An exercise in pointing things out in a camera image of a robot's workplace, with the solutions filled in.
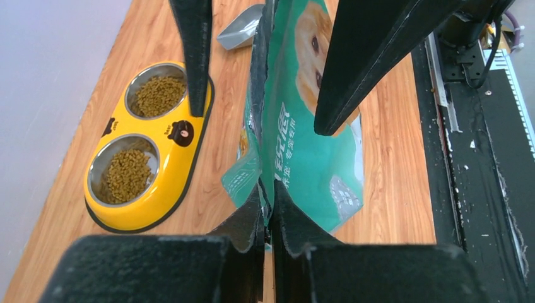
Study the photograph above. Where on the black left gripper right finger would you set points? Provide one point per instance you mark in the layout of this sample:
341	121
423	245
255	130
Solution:
310	265

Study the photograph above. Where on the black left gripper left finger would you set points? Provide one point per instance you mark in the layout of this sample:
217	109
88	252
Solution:
159	267

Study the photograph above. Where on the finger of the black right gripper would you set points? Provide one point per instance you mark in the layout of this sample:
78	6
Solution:
368	39
194	19

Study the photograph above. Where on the grey metal scoop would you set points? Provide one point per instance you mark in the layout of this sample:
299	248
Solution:
240	32

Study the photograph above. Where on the green pet food bag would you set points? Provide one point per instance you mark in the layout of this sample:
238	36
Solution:
323	174

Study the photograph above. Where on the yellow double pet bowl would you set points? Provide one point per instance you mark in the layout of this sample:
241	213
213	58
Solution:
168	145

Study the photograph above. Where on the brown kibble pet food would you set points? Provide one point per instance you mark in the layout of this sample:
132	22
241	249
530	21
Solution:
128	174

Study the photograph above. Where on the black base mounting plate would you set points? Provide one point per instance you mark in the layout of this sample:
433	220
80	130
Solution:
480	171

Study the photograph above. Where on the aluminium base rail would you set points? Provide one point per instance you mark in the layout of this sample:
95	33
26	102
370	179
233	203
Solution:
501	61

